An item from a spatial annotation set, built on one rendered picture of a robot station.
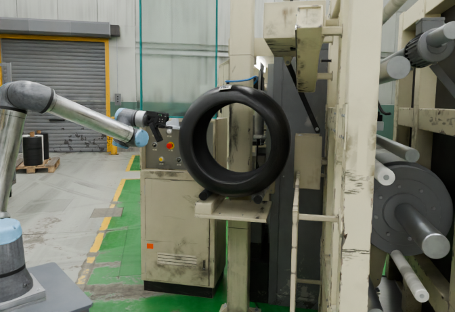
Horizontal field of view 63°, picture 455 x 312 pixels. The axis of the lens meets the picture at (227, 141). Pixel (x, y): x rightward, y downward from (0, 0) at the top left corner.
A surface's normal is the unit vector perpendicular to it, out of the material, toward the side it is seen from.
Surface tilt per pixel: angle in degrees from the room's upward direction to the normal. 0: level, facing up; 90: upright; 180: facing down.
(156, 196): 90
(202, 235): 90
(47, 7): 90
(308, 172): 90
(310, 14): 72
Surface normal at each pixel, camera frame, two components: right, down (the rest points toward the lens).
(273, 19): -0.20, 0.10
